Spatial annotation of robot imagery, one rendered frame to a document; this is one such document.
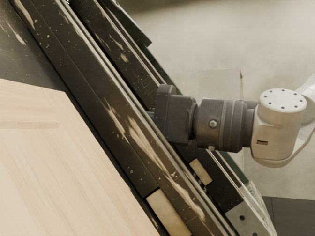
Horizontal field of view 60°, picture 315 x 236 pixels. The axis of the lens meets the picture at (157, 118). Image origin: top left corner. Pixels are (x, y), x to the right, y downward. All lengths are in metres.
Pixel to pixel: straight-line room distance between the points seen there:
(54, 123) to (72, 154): 0.04
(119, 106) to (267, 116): 0.22
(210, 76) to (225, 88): 0.28
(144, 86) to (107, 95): 0.43
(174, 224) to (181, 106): 0.19
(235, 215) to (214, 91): 3.24
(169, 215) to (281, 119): 0.21
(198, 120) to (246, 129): 0.08
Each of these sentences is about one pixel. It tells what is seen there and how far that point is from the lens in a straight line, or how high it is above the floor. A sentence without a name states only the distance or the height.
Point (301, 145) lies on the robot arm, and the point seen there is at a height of 1.20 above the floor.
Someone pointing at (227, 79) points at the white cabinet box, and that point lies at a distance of 3.98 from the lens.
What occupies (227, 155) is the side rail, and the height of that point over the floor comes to 1.06.
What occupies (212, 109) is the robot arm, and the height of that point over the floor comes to 1.26.
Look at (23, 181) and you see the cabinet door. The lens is 0.25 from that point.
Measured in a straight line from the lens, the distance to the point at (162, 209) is 0.42.
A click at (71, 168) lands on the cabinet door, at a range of 0.30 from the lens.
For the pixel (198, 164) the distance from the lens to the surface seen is 0.82.
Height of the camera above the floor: 1.23
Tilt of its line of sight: 2 degrees up
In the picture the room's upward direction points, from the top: straight up
